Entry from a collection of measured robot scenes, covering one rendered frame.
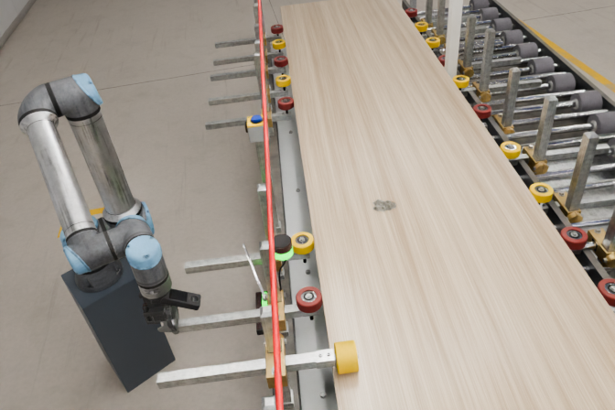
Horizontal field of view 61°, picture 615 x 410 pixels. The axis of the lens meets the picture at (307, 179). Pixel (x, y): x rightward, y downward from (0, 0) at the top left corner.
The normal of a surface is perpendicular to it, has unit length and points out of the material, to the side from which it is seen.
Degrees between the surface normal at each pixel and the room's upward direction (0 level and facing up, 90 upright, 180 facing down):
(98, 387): 0
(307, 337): 0
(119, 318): 90
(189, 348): 0
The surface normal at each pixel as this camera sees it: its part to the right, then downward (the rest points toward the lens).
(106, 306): 0.65, 0.41
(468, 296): -0.09, -0.80
